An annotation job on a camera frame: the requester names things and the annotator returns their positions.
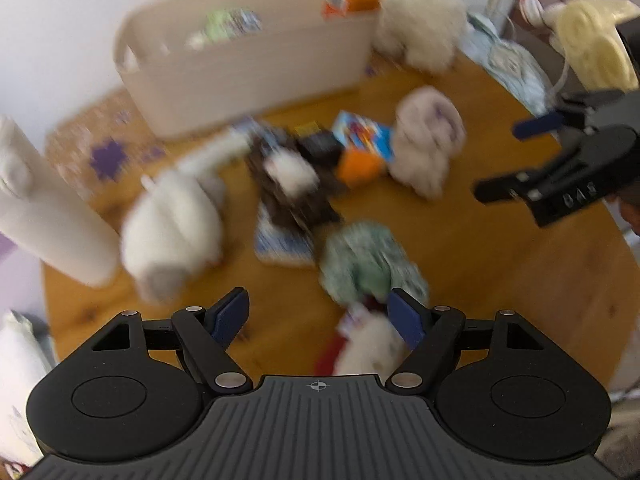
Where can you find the yellow plush toy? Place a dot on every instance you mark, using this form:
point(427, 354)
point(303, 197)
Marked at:
point(595, 45)

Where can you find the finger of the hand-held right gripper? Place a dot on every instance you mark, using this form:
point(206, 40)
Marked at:
point(537, 125)
point(505, 187)

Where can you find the white purple wardrobe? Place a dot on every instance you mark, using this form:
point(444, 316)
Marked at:
point(15, 270)

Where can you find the pink fluffy plush toy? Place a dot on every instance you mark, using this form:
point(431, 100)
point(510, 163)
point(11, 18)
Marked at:
point(425, 140)

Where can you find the white printed pillow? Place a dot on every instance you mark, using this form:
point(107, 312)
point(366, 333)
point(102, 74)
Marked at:
point(20, 360)

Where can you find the long white packet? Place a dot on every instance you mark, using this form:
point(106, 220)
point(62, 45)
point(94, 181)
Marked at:
point(215, 155)

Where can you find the small blue box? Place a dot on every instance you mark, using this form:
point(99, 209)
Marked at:
point(360, 130)

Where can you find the white thermos bottle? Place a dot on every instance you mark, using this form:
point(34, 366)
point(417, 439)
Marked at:
point(50, 220)

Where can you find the white fluffy plush dog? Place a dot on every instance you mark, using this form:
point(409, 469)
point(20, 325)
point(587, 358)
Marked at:
point(420, 25)

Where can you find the green patterned cloth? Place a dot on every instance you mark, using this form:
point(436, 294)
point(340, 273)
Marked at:
point(365, 260)

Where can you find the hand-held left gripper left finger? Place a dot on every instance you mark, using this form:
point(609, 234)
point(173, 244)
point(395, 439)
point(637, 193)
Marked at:
point(230, 317)

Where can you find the small black box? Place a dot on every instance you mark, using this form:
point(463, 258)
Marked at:
point(322, 145)

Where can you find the white cat plush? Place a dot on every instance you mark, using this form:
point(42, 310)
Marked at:
point(370, 350)

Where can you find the brown plush toy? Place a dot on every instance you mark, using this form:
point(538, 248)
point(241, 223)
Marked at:
point(285, 200)

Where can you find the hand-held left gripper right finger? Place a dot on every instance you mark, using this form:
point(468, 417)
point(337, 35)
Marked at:
point(405, 317)

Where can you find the beige plastic storage bin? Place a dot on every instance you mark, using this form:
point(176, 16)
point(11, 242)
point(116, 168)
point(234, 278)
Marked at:
point(240, 85)

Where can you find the white fleece plush toy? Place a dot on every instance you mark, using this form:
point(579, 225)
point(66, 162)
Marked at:
point(170, 235)

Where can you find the green snack bag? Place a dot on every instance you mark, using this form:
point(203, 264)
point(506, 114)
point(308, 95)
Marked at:
point(225, 25)

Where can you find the orange sock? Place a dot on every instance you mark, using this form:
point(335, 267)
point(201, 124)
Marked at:
point(357, 167)

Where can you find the wooden desk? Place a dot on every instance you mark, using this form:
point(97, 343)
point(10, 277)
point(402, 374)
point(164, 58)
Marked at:
point(500, 270)

